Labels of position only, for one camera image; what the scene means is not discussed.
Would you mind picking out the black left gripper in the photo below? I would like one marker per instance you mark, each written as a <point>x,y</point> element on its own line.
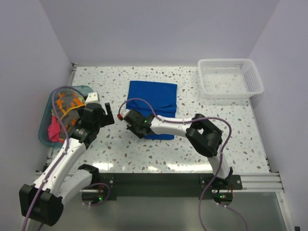
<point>108,119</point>

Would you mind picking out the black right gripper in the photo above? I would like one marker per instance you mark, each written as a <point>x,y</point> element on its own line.
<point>131,128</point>

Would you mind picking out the blue towel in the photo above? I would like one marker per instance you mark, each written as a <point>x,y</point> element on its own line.
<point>162,97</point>

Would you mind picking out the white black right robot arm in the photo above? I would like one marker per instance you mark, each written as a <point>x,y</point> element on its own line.
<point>204,136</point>

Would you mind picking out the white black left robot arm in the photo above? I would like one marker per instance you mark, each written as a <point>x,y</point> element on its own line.
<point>44,199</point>

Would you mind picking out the pink towel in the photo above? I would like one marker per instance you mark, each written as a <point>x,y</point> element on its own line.
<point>54,130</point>

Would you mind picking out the teal plastic bin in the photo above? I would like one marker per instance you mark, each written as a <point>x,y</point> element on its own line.
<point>46,119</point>

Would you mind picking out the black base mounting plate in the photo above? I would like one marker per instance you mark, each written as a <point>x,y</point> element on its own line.
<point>169,185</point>

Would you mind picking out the white plastic mesh basket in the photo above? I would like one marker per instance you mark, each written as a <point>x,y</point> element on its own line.
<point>229,78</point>

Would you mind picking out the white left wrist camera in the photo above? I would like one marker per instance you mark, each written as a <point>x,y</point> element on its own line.
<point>92,97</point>

